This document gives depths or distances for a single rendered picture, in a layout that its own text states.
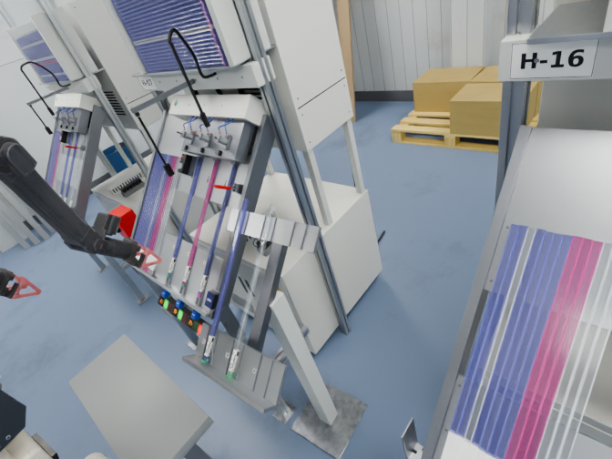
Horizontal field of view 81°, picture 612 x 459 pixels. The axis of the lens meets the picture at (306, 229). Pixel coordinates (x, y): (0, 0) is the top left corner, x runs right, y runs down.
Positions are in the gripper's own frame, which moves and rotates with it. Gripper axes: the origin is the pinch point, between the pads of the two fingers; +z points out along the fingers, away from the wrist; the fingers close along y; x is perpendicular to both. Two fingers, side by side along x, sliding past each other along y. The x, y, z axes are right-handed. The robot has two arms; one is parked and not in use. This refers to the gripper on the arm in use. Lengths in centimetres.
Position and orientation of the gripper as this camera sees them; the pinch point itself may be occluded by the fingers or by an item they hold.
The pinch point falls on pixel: (152, 256)
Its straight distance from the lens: 134.3
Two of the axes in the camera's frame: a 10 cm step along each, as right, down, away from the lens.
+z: 5.6, 2.5, 7.9
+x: -3.5, 9.3, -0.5
